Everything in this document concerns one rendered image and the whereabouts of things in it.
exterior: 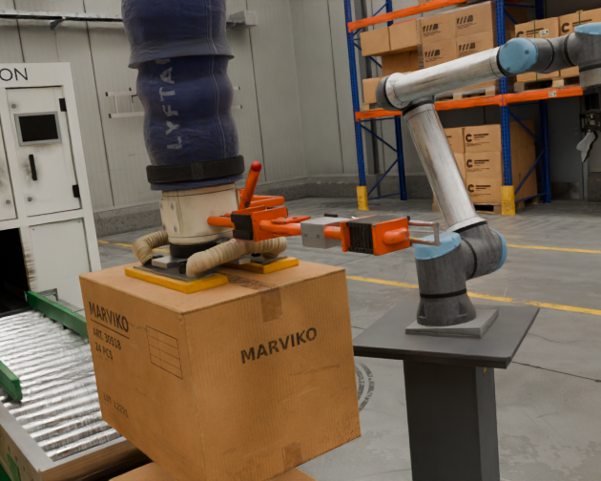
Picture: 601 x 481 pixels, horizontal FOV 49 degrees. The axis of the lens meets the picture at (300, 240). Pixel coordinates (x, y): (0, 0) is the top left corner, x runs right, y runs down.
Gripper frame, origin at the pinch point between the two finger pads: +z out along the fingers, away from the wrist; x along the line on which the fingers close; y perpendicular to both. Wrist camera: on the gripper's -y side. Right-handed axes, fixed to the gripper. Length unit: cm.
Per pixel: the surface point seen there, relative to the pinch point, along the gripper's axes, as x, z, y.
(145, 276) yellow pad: -46, 10, 119
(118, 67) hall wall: -979, -235, -256
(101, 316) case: -61, 19, 126
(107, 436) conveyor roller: -105, 64, 117
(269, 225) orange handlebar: -8, 1, 107
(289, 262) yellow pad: -26, 12, 93
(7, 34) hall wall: -959, -282, -83
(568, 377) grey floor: -104, 116, -123
